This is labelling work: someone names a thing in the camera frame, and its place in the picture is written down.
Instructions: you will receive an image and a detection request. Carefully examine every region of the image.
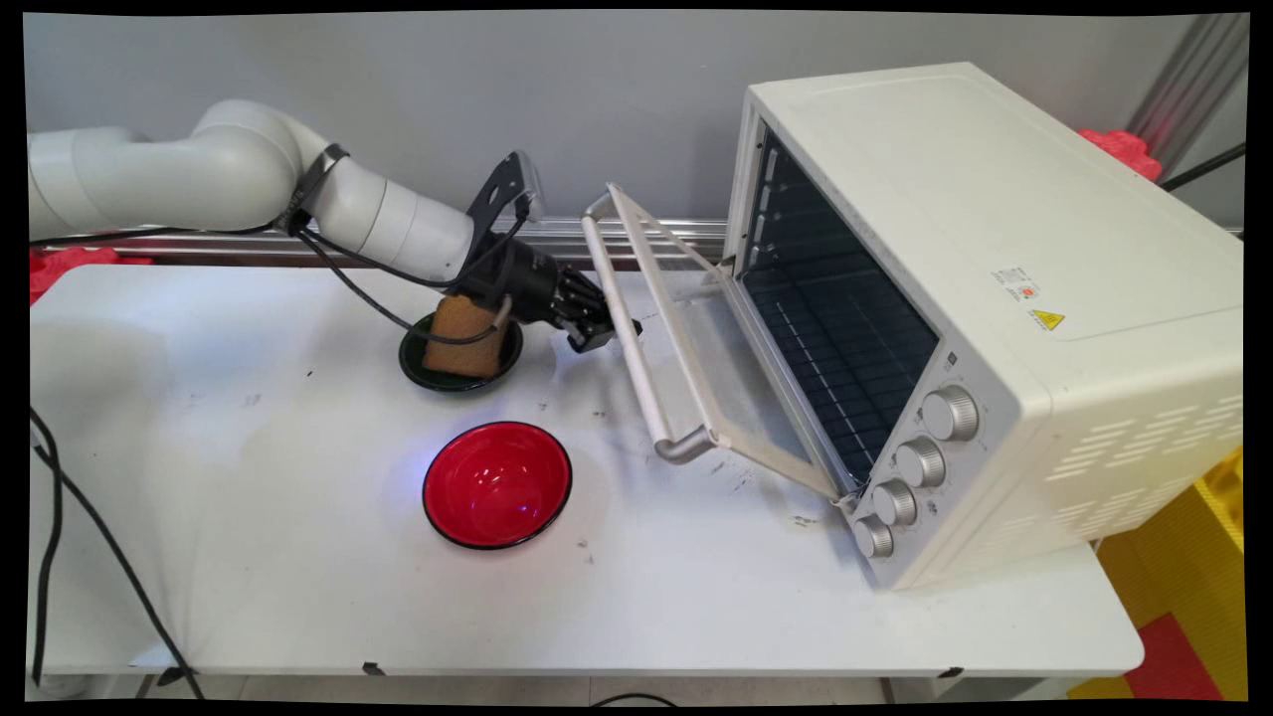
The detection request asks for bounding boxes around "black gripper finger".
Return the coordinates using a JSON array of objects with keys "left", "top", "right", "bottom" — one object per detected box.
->
[
  {"left": 557, "top": 268, "right": 643, "bottom": 335},
  {"left": 554, "top": 299, "right": 617, "bottom": 356}
]

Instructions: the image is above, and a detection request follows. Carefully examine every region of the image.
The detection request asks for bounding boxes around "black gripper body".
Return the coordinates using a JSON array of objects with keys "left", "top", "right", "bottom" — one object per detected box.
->
[{"left": 462, "top": 237, "right": 570, "bottom": 327}]

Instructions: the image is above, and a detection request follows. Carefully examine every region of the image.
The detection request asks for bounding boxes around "brown toast bread slice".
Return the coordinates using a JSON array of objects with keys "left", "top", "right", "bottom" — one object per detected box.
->
[{"left": 423, "top": 293, "right": 503, "bottom": 379}]

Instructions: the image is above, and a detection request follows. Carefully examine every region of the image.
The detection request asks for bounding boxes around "glass oven door with handle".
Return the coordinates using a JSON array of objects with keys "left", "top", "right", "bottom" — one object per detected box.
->
[{"left": 580, "top": 182, "right": 861, "bottom": 503}]

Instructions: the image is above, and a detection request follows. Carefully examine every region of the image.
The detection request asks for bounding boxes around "small dark round plate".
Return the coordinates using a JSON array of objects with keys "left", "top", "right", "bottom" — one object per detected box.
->
[{"left": 398, "top": 311, "right": 525, "bottom": 394}]

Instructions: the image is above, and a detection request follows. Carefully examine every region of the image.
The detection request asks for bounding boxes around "red bowl with black rim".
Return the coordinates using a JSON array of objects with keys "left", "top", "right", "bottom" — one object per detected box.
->
[{"left": 422, "top": 421, "right": 574, "bottom": 551}]

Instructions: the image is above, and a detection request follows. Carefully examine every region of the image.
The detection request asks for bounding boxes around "large silver oven knob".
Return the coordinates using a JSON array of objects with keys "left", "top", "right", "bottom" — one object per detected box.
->
[{"left": 920, "top": 386, "right": 981, "bottom": 442}]

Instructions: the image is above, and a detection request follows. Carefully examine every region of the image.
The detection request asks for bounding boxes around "white toaster oven body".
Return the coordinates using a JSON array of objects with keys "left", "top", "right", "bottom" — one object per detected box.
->
[{"left": 721, "top": 62, "right": 1246, "bottom": 592}]

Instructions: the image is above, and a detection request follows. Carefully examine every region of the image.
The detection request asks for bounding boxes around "red plastic object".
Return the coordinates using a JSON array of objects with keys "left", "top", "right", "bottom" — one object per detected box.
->
[
  {"left": 1077, "top": 127, "right": 1163, "bottom": 183},
  {"left": 30, "top": 249, "right": 150, "bottom": 304}
]

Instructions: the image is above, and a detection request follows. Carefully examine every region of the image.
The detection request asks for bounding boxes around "yellow foam floor mat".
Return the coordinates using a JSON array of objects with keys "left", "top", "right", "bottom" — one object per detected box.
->
[{"left": 1069, "top": 447, "right": 1249, "bottom": 702}]

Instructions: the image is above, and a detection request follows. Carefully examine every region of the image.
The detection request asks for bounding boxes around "red foam floor mat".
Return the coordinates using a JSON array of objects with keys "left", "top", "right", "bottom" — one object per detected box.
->
[{"left": 1124, "top": 614, "right": 1222, "bottom": 702}]

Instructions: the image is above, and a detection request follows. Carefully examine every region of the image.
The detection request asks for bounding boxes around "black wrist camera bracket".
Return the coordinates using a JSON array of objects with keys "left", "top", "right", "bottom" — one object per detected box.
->
[{"left": 465, "top": 151, "right": 546, "bottom": 250}]

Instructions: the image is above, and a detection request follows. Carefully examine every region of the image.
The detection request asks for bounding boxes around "aluminium wall rail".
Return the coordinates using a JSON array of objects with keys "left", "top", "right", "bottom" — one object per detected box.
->
[{"left": 30, "top": 217, "right": 732, "bottom": 268}]

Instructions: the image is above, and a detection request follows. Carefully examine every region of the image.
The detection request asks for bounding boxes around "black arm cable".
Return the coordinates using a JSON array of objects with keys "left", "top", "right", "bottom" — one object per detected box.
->
[{"left": 28, "top": 214, "right": 533, "bottom": 347}]

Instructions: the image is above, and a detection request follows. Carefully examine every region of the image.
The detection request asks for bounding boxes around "black strap on arm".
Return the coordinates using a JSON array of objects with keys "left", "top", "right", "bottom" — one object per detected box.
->
[{"left": 283, "top": 144, "right": 351, "bottom": 235}]

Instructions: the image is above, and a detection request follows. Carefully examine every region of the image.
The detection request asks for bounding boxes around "black cable across table edge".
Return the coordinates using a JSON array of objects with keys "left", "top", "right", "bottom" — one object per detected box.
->
[{"left": 28, "top": 406, "right": 207, "bottom": 699}]

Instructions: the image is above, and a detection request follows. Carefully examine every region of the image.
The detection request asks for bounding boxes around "black cable behind oven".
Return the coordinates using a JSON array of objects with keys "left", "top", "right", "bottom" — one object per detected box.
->
[{"left": 1159, "top": 142, "right": 1246, "bottom": 192}]

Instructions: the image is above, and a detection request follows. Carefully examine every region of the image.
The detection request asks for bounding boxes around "aluminium frame post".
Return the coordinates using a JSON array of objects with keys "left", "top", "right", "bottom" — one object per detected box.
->
[{"left": 1124, "top": 14, "right": 1250, "bottom": 180}]

